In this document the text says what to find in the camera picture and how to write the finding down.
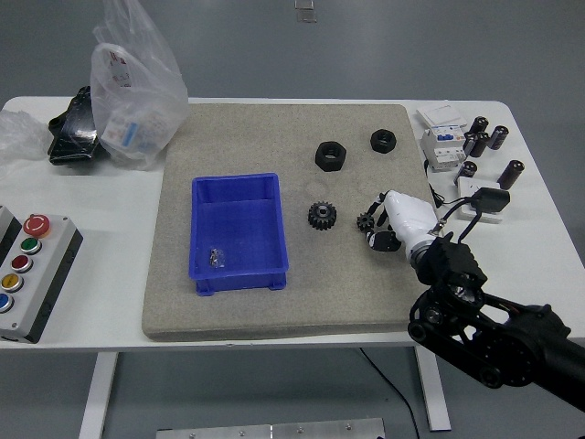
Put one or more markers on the red emergency stop button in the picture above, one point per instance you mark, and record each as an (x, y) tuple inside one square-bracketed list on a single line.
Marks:
[(36, 225)]

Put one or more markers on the clear floor fixture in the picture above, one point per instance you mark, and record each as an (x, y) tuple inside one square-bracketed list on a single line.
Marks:
[(305, 11)]

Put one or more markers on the blue push button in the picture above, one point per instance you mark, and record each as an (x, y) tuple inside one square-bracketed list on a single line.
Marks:
[(4, 303)]

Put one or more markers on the small bag of screws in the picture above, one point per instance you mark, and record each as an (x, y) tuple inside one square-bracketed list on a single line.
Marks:
[(216, 258)]

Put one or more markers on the black power adapter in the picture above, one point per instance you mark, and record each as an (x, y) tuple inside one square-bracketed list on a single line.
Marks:
[(496, 200)]

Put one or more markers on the black cylindrical capacitor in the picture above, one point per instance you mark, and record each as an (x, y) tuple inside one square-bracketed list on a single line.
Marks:
[(480, 145), (511, 174), (467, 171), (499, 137), (480, 124), (469, 142)]

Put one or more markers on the white table leg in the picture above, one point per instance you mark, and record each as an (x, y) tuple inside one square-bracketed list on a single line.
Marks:
[(434, 393), (98, 393)]

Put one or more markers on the large black gear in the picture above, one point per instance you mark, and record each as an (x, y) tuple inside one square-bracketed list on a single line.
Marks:
[(322, 216)]

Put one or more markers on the white right table leg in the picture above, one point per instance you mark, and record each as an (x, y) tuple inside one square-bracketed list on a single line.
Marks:
[(434, 393)]

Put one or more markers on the silver metal plate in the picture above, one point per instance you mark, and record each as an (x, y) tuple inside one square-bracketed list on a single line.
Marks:
[(274, 431)]

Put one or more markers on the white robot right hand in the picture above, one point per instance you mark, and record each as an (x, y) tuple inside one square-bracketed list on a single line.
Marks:
[(409, 217)]

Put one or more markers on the yellow push button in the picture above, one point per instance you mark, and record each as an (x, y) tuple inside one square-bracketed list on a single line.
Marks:
[(10, 282)]

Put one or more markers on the red push button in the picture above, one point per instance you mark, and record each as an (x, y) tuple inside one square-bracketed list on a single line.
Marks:
[(21, 264)]

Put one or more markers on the flat white carton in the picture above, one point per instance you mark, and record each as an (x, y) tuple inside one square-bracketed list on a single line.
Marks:
[(439, 115)]

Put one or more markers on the large black hex nut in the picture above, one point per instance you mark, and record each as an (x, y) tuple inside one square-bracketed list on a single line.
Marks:
[(330, 156)]

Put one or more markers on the white left table leg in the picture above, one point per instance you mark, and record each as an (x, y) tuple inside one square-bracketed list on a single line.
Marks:
[(98, 393)]

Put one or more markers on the grey-brown mat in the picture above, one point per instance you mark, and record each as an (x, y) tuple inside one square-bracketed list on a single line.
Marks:
[(274, 315)]

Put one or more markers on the small black hex nut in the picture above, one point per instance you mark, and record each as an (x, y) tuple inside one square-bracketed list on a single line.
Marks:
[(383, 141)]

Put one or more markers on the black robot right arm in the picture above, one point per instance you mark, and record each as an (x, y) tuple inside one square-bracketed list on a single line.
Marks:
[(525, 338)]

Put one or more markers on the crumpled clear plastic wrap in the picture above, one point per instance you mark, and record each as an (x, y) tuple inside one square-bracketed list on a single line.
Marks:
[(23, 137)]

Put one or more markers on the green push button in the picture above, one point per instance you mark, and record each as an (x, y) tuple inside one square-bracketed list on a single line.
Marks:
[(30, 245)]

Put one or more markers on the grey push-button control box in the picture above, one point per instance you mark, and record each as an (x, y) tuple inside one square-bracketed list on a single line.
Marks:
[(50, 274)]

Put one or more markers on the white circuit breaker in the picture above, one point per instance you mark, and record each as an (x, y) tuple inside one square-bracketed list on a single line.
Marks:
[(441, 146)]

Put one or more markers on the clear plastic bag with boxes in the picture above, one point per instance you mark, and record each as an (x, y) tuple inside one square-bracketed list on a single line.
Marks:
[(137, 91)]

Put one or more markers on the small black gear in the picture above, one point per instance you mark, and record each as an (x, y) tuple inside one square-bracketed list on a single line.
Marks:
[(364, 222)]

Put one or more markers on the black wrapped machine part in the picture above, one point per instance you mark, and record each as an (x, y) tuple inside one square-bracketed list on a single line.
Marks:
[(73, 137)]

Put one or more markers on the blue plastic box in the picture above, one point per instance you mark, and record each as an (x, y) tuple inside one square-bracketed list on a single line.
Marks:
[(237, 228)]

